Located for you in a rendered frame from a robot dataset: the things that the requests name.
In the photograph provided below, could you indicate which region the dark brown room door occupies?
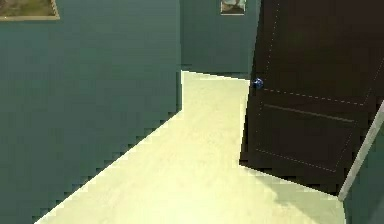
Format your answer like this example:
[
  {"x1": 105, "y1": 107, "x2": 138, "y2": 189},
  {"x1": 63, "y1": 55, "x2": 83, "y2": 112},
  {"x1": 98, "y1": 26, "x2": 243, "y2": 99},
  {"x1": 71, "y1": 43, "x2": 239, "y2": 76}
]
[{"x1": 238, "y1": 0, "x2": 384, "y2": 196}]

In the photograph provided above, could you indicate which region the small framed wall picture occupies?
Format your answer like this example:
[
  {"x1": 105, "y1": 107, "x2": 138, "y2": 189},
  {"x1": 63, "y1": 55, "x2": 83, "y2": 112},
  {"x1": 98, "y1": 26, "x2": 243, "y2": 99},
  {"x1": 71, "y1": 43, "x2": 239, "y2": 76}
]
[{"x1": 220, "y1": 0, "x2": 247, "y2": 16}]

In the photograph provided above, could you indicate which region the large framed wall picture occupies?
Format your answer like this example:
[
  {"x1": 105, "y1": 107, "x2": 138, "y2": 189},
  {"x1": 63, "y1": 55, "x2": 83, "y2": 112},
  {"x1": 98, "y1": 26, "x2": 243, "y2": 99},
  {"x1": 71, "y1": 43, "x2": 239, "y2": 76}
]
[{"x1": 0, "y1": 0, "x2": 61, "y2": 22}]

